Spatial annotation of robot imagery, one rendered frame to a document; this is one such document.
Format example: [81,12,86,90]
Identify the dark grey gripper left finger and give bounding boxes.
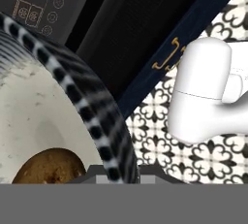
[66,164,109,185]

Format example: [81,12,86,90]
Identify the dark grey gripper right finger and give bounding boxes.
[138,164,186,185]

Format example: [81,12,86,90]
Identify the black and white patterned bowl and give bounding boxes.
[0,11,141,185]

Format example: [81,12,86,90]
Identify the navy cupboard door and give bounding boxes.
[116,0,248,121]

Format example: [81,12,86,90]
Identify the gold cupboard handle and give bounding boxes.
[151,37,180,71]
[165,45,187,73]

